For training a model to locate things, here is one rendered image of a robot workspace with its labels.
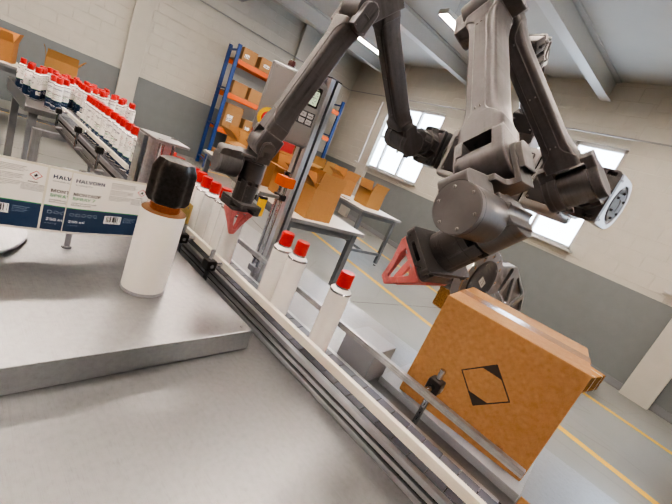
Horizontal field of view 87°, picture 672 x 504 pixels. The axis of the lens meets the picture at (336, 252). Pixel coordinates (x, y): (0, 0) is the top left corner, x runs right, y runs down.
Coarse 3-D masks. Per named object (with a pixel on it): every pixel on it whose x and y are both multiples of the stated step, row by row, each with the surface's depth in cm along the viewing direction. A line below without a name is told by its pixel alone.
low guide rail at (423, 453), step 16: (272, 304) 88; (288, 320) 84; (304, 336) 80; (320, 352) 76; (336, 368) 73; (352, 384) 70; (368, 400) 68; (384, 416) 65; (400, 432) 63; (416, 448) 61; (432, 464) 59; (448, 480) 58; (464, 496) 56
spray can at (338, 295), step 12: (348, 276) 77; (336, 288) 78; (348, 288) 78; (324, 300) 80; (336, 300) 78; (348, 300) 79; (324, 312) 79; (336, 312) 78; (324, 324) 79; (336, 324) 80; (312, 336) 81; (324, 336) 80; (324, 348) 81
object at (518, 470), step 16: (240, 240) 109; (256, 256) 103; (320, 304) 88; (352, 336) 80; (400, 368) 74; (416, 384) 70; (432, 400) 68; (448, 416) 66; (496, 448) 61; (512, 464) 59
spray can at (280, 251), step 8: (288, 232) 90; (280, 240) 90; (288, 240) 89; (280, 248) 89; (288, 248) 90; (272, 256) 90; (280, 256) 89; (272, 264) 90; (280, 264) 90; (264, 272) 92; (272, 272) 90; (280, 272) 91; (264, 280) 91; (272, 280) 91; (264, 288) 92; (272, 288) 92; (264, 296) 92
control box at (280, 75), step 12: (276, 72) 97; (288, 72) 98; (276, 84) 98; (288, 84) 99; (324, 84) 101; (264, 96) 99; (276, 96) 99; (324, 96) 102; (264, 108) 100; (312, 108) 102; (300, 132) 104; (300, 144) 105
